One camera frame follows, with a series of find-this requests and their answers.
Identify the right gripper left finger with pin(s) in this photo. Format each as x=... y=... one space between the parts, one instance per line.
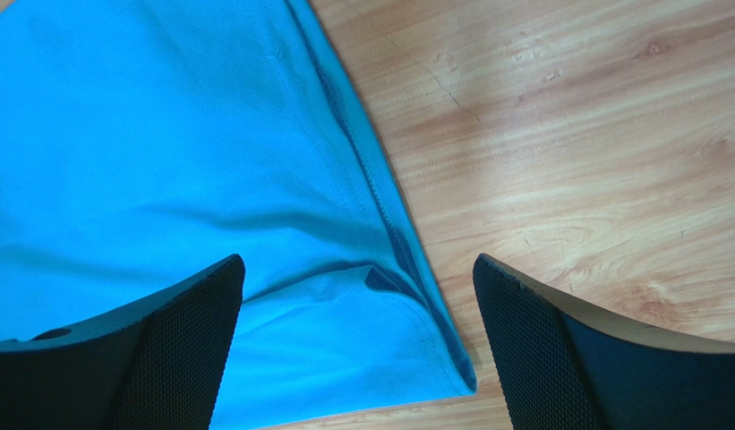
x=155 y=363

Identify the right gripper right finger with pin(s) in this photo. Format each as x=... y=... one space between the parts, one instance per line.
x=564 y=363

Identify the teal t shirt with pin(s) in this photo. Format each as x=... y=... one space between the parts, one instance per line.
x=143 y=141

